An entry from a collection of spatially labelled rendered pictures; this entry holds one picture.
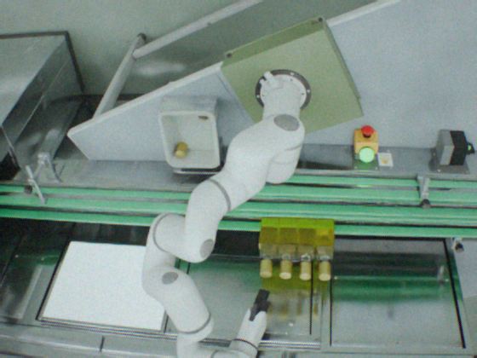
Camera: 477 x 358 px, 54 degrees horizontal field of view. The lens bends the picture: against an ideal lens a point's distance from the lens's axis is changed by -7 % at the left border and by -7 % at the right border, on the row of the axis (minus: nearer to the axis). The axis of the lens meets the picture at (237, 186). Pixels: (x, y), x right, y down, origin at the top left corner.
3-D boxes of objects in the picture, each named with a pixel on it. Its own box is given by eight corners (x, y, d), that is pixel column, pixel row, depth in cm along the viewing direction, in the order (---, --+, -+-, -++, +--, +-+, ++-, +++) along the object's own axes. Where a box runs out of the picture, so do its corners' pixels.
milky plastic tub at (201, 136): (173, 149, 168) (168, 167, 162) (163, 95, 152) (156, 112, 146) (223, 151, 166) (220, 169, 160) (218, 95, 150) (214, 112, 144)
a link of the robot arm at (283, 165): (257, 141, 130) (251, 186, 119) (266, 101, 120) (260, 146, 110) (294, 147, 130) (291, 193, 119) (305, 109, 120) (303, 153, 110)
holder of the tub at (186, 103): (175, 160, 172) (171, 176, 167) (163, 95, 153) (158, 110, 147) (225, 161, 170) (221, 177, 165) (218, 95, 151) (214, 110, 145)
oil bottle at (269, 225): (263, 209, 166) (258, 261, 151) (263, 197, 162) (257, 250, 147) (280, 210, 165) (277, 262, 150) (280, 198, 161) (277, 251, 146)
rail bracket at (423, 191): (412, 177, 149) (418, 210, 139) (416, 159, 143) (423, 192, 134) (425, 177, 148) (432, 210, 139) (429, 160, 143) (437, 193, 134)
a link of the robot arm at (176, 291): (241, 291, 112) (201, 271, 123) (208, 216, 102) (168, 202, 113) (189, 337, 104) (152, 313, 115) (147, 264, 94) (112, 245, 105)
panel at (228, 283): (71, 243, 176) (40, 324, 152) (68, 238, 174) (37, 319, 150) (321, 257, 165) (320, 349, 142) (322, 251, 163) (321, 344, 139)
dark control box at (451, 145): (434, 147, 155) (439, 164, 149) (439, 128, 149) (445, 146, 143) (458, 148, 154) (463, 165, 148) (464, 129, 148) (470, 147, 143)
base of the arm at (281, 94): (244, 80, 135) (238, 115, 125) (282, 58, 128) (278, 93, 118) (278, 117, 143) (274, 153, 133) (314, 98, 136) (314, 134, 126)
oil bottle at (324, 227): (315, 210, 164) (314, 263, 149) (316, 199, 160) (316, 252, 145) (331, 211, 163) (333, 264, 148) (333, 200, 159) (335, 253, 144)
